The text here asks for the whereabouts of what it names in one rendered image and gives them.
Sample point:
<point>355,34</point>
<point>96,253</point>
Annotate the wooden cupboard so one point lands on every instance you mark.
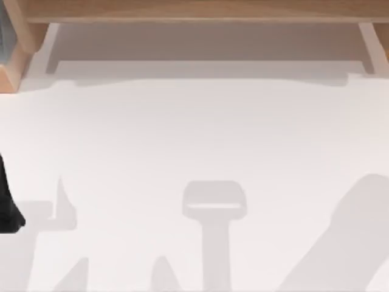
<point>200,10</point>

